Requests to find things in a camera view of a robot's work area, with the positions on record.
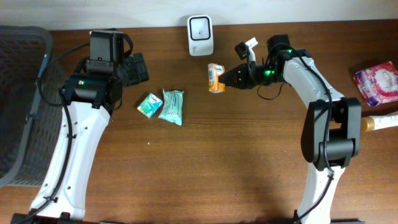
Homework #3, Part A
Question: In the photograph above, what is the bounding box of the orange tissue pack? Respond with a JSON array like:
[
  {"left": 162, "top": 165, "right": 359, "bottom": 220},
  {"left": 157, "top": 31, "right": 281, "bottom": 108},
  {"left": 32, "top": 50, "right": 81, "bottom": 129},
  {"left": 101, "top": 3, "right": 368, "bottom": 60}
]
[{"left": 208, "top": 63, "right": 225, "bottom": 93}]

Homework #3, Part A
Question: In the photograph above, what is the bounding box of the small teal tissue pack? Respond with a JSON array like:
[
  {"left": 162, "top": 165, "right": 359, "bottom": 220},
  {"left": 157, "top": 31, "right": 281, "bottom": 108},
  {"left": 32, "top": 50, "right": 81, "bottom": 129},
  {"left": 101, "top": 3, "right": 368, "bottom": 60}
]
[{"left": 137, "top": 93, "right": 163, "bottom": 118}]

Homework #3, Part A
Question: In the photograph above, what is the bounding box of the teal wet wipes pack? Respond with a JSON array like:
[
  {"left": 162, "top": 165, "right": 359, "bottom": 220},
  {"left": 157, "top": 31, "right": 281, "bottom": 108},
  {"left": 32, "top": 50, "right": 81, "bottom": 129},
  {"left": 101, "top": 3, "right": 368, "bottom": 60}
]
[{"left": 158, "top": 90, "right": 184, "bottom": 126}]

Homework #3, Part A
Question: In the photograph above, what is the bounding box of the white bottle with cork cap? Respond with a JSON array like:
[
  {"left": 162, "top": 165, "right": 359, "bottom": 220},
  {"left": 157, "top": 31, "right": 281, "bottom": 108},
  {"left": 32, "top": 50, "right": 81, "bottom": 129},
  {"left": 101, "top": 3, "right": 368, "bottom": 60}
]
[{"left": 361, "top": 112, "right": 398, "bottom": 131}]

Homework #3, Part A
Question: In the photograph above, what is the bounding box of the red purple tissue pack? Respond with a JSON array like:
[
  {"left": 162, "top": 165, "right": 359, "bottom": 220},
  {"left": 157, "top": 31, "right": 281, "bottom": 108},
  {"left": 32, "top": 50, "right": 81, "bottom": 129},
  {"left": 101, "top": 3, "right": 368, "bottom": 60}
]
[{"left": 353, "top": 61, "right": 397, "bottom": 106}]

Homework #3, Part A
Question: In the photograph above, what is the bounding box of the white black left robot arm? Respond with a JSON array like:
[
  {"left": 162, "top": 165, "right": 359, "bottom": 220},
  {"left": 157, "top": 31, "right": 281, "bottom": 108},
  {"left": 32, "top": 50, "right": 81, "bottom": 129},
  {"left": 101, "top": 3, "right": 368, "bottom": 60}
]
[{"left": 11, "top": 53, "right": 149, "bottom": 223}]

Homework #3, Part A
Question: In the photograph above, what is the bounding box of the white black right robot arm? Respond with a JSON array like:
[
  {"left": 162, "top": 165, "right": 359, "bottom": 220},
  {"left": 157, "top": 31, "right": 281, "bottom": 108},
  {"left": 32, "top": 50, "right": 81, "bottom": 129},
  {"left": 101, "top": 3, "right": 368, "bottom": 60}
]
[{"left": 218, "top": 34, "right": 361, "bottom": 223}]

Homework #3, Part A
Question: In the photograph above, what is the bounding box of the dark plastic mesh basket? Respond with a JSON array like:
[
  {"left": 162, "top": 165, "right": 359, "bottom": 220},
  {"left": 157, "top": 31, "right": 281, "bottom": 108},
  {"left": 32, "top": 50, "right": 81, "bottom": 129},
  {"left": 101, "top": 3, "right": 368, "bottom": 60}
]
[{"left": 1, "top": 26, "right": 67, "bottom": 187}]

